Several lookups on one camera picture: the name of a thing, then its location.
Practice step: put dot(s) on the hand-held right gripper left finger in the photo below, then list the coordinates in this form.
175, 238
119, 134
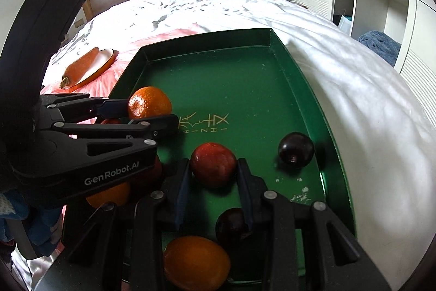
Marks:
182, 199

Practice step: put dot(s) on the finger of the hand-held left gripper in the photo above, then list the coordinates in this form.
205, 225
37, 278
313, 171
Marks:
150, 127
114, 108

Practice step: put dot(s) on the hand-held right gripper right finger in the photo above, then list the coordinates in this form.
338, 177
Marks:
246, 190

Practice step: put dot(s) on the large textured orange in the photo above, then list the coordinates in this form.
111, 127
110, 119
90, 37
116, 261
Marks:
150, 101

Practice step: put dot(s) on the red apple with stem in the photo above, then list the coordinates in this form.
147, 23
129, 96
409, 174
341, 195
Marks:
155, 173

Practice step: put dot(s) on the dark purple plum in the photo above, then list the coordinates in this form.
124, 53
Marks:
295, 149
231, 226

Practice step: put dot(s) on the large red apple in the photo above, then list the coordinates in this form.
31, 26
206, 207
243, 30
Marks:
213, 165

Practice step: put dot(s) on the small smooth orange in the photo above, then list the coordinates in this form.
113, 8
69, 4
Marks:
109, 197

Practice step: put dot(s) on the green metal tray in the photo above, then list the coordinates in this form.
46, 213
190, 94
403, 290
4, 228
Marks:
231, 83

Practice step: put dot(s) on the person's left forearm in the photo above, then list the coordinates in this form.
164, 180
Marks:
37, 226

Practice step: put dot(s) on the orange rimmed white dish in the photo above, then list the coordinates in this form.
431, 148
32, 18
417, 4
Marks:
104, 61

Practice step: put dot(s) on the orange carrot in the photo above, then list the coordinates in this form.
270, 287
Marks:
81, 67

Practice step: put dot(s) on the pink plastic sheet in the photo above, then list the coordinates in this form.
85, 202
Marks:
163, 37

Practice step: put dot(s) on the white bed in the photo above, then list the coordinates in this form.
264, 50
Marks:
357, 107

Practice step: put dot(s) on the blue towel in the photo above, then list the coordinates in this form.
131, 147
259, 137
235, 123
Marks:
379, 45

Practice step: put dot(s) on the white open shelf unit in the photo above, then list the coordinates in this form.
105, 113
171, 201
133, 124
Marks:
419, 38

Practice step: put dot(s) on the wall socket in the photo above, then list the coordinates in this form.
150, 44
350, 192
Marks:
79, 22

